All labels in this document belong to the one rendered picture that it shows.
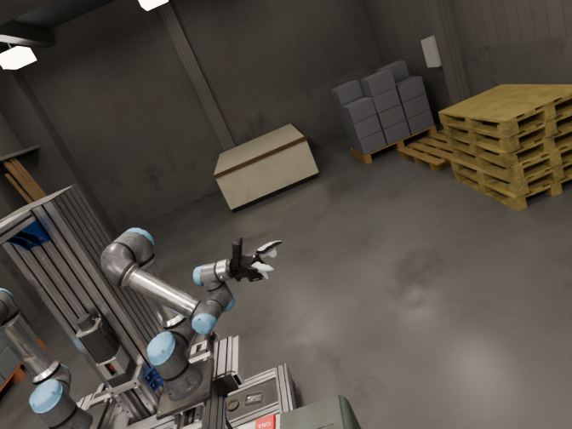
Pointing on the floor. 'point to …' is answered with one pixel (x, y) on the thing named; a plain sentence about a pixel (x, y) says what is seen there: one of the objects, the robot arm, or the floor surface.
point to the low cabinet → (265, 167)
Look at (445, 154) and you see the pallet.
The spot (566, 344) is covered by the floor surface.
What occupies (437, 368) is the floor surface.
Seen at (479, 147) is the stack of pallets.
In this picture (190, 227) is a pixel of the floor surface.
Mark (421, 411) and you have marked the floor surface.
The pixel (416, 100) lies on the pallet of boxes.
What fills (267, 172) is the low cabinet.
